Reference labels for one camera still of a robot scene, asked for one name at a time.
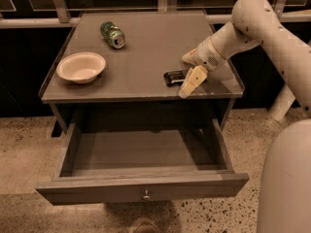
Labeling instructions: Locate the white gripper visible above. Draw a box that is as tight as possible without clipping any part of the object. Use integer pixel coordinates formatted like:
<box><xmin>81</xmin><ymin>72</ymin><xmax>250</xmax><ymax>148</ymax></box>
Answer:
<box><xmin>179</xmin><ymin>37</ymin><xmax>226</xmax><ymax>98</ymax></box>

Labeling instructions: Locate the black rxbar chocolate bar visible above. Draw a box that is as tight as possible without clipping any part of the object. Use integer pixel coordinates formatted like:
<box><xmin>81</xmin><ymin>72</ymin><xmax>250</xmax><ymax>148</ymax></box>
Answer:
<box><xmin>163</xmin><ymin>70</ymin><xmax>188</xmax><ymax>86</ymax></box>

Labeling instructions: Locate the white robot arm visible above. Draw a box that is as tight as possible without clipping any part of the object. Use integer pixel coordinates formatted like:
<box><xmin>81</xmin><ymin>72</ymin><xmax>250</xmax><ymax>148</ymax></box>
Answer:
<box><xmin>179</xmin><ymin>0</ymin><xmax>311</xmax><ymax>233</ymax></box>

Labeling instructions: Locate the open grey top drawer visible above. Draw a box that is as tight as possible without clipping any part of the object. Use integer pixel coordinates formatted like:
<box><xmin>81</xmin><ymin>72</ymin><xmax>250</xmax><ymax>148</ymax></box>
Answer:
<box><xmin>36</xmin><ymin>119</ymin><xmax>249</xmax><ymax>205</ymax></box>

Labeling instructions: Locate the round metal drawer knob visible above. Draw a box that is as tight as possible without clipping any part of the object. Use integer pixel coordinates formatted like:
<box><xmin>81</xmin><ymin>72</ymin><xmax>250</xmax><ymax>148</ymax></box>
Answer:
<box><xmin>141</xmin><ymin>189</ymin><xmax>151</xmax><ymax>201</ymax></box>

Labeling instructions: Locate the grey wooden nightstand cabinet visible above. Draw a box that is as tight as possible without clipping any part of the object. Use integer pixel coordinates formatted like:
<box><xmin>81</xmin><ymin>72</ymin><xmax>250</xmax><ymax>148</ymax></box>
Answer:
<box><xmin>41</xmin><ymin>11</ymin><xmax>243</xmax><ymax>130</ymax></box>

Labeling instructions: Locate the green soda can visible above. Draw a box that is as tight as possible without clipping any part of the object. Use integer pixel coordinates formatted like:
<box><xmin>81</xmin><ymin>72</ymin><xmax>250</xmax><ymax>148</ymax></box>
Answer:
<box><xmin>100</xmin><ymin>21</ymin><xmax>125</xmax><ymax>49</ymax></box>

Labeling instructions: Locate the white paper bowl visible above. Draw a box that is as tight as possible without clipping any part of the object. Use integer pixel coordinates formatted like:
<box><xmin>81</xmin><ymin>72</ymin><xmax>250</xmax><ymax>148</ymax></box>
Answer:
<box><xmin>56</xmin><ymin>52</ymin><xmax>106</xmax><ymax>84</ymax></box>

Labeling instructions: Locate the metal railing frame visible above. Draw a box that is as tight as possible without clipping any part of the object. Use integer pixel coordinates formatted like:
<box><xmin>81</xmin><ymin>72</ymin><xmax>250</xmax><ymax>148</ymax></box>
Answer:
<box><xmin>0</xmin><ymin>0</ymin><xmax>311</xmax><ymax>29</ymax></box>

